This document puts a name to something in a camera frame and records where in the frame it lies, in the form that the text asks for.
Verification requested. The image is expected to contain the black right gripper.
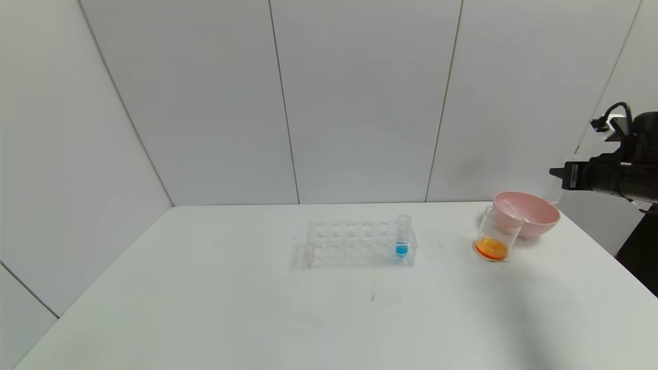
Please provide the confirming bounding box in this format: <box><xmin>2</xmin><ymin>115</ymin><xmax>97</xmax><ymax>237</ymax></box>
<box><xmin>549</xmin><ymin>161</ymin><xmax>621</xmax><ymax>191</ymax></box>

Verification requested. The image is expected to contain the test tube with red pigment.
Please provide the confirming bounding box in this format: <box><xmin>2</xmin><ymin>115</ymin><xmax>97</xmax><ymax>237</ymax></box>
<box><xmin>501</xmin><ymin>198</ymin><xmax>530</xmax><ymax>223</ymax></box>

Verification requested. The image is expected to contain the test tube with blue pigment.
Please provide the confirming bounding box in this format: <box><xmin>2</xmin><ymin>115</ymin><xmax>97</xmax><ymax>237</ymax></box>
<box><xmin>396</xmin><ymin>215</ymin><xmax>412</xmax><ymax>257</ymax></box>

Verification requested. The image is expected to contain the clear acrylic test tube rack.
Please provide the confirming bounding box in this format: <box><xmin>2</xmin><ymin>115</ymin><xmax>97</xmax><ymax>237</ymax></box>
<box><xmin>302</xmin><ymin>221</ymin><xmax>418</xmax><ymax>270</ymax></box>

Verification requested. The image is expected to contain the pink bowl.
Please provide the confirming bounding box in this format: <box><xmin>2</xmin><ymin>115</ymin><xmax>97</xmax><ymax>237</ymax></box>
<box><xmin>492</xmin><ymin>192</ymin><xmax>560</xmax><ymax>239</ymax></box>

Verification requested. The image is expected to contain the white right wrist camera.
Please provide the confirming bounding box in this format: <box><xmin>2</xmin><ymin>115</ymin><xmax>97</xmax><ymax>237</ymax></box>
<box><xmin>602</xmin><ymin>116</ymin><xmax>629</xmax><ymax>142</ymax></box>

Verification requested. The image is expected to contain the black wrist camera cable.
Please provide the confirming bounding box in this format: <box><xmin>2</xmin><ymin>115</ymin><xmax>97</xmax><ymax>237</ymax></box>
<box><xmin>590</xmin><ymin>102</ymin><xmax>634</xmax><ymax>135</ymax></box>

